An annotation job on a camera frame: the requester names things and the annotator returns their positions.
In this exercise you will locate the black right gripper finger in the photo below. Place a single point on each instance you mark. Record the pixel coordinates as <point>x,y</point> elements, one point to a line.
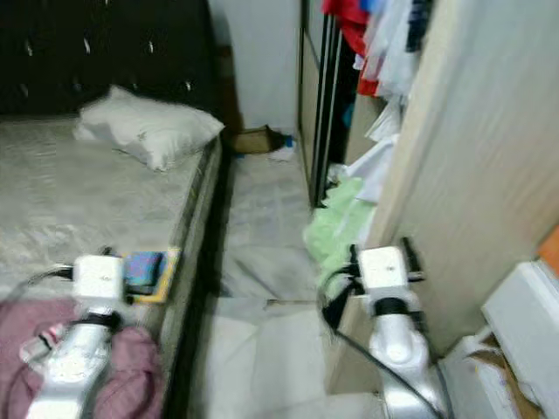
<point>354,255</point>
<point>407,246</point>

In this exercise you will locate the colourful children's book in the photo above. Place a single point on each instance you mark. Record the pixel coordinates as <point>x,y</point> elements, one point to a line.
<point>168,281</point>

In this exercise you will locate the white pillow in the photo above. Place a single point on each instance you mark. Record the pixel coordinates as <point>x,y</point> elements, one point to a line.
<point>148,131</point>

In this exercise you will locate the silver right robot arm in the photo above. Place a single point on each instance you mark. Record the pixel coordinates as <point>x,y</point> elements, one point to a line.
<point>402,349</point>

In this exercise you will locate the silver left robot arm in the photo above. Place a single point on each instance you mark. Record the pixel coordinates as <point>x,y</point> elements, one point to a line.
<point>70,375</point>

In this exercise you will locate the light green dress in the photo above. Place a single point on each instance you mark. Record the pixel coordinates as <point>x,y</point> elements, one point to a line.
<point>336,231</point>

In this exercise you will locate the plain white shirt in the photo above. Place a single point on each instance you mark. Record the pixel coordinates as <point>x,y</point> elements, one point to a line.
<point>376,175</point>

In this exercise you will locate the grey floor mat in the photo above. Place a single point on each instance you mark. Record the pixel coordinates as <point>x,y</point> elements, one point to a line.
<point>266,227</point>

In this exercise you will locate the white box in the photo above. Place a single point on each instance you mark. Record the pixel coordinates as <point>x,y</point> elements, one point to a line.
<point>524,314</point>

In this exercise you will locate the brown cardboard box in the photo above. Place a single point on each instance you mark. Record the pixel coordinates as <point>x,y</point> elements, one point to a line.
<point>253,141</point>

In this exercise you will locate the orange garment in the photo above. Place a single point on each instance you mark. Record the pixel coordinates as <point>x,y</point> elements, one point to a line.
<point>367,83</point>

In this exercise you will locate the dark bed base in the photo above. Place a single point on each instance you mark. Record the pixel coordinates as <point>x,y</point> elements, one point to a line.
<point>192,349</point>

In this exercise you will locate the white quilted mattress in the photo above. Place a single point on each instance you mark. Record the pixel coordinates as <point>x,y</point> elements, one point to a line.
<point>70,201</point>

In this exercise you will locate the white red striped garment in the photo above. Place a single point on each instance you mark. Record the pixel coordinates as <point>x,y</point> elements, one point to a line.
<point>57,336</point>

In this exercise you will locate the white sheer garment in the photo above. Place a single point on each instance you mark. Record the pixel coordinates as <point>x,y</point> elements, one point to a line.
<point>393,52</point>

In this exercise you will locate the pink cartoon mouse blanket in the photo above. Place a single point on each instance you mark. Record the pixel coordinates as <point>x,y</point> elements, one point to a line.
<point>140,367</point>

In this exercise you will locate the red hanging garment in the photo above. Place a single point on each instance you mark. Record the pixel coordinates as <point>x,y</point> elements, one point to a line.
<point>345,17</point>

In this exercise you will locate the black tufted headboard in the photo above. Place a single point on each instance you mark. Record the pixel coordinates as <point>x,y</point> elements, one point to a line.
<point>105,44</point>

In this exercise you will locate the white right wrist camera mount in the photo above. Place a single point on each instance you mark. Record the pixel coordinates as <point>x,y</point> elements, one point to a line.
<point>384,271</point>

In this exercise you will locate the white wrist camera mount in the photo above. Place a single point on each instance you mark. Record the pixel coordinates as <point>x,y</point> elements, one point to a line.
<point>98,279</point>
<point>384,271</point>

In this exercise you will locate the black sliding door frame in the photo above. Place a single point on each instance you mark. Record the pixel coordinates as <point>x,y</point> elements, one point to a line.
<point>323,105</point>

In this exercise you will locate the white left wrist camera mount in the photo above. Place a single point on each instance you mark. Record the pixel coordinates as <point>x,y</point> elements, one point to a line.
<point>98,279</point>

